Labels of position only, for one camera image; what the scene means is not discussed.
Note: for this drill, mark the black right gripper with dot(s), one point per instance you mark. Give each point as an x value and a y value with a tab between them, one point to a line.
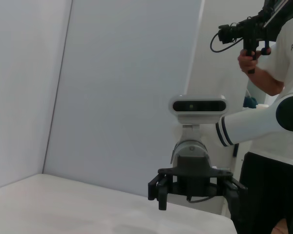
193	175

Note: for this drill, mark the person's bare forearm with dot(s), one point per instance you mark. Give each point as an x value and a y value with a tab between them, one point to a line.
266	83

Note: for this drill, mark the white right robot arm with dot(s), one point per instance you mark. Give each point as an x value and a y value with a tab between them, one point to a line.
249	122

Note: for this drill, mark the person's hand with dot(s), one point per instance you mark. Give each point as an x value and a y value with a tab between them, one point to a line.
246	63

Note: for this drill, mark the blue background object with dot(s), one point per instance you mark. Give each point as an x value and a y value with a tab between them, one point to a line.
249	102

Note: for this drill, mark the person in white t-shirt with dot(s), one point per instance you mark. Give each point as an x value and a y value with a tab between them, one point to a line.
290	73

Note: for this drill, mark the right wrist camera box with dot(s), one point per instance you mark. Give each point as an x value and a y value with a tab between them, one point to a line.
197	106

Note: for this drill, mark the black handheld video camera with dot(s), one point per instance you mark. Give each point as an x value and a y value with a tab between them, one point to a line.
254	26

